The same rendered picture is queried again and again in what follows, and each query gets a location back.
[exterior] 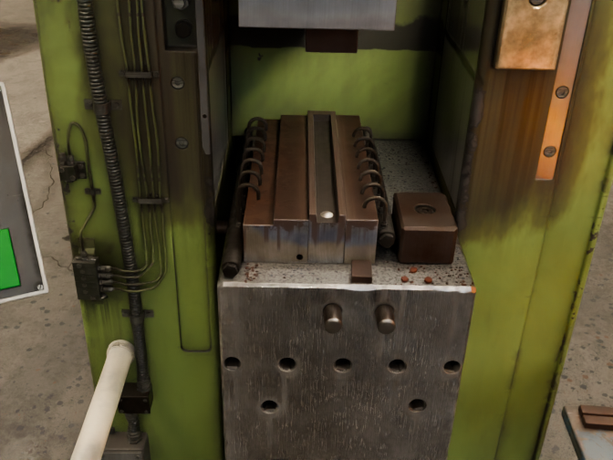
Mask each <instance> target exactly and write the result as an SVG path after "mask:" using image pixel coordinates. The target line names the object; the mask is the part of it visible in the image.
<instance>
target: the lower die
mask: <svg viewBox="0 0 613 460"><path fill-rule="evenodd" d="M313 114H322V115H330V116H331V127H332V137H333V148H334V158H335V168H336V179H337V189H338V210H339V218H338V222H337V223H317V217H316V192H315V162H314V131H313ZM265 121H266V122H267V124H268V131H266V134H267V141H265V152H264V155H265V160H264V161H263V162H261V155H260V153H259V152H257V151H254V154H253V158H256V159H257V160H259V161H260V162H261V163H262V164H263V167H264V173H263V174H262V175H261V177H262V185H260V186H258V179H257V177H256V176H255V175H253V174H250V180H249V183H253V184H255V185H256V186H257V187H258V188H259V190H260V194H261V199H260V200H256V191H255V189H254V188H252V187H248V192H247V198H246V205H245V211H244V223H243V234H244V262H282V263H339V264H343V262H344V264H351V260H370V261H371V264H375V257H376V246H377V235H378V224H379V219H378V214H377V208H376V204H375V200H373V201H370V202H369V203H368V204H367V208H362V205H363V202H364V201H365V200H366V199H367V198H368V197H371V196H374V193H373V188H372V186H370V187H368V188H367V189H366V190H365V192H364V194H361V193H360V190H361V188H362V187H363V186H364V185H365V184H366V183H371V178H370V173H369V174H366V175H365V176H364V177H363V179H362V181H359V180H358V178H359V176H360V174H361V173H363V172H364V171H366V170H369V163H368V162H364V163H362V164H361V166H360V169H357V165H358V162H359V161H360V160H362V159H364V158H367V153H366V151H363V152H361V153H360V154H359V156H358V158H356V157H355V154H356V152H357V150H358V149H360V148H362V147H365V142H364V140H363V141H359V142H358V144H357V147H354V146H353V144H354V141H355V140H356V139H357V138H359V137H362V136H363V132H362V131H358V132H357V133H356V137H352V132H353V131H354V130H355V129H356V128H358V127H361V122H360V117H359V116H355V115H336V112H335V111H322V110H308V111H307V115H281V120H265ZM297 255H302V256H303V259H301V260H298V259H296V256H297Z"/></svg>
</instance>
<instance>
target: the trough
mask: <svg viewBox="0 0 613 460"><path fill-rule="evenodd" d="M313 131H314V162H315V192H316V217H317V223H337V222H338V218H339V210H338V189H337V179H336V168H335V158H334V148H333V137H332V127H331V116H330V115H322V114H313ZM325 211H328V212H331V213H332V214H333V216H332V217H329V218H326V217H322V216H321V215H320V214H321V213H322V212H325Z"/></svg>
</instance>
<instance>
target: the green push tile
mask: <svg viewBox="0 0 613 460"><path fill-rule="evenodd" d="M18 286H20V279H19V275H18V271H17V266H16V259H15V254H14V249H13V246H12V241H11V237H10V233H9V230H8V229H2V230H0V290H2V289H7V288H14V287H18Z"/></svg>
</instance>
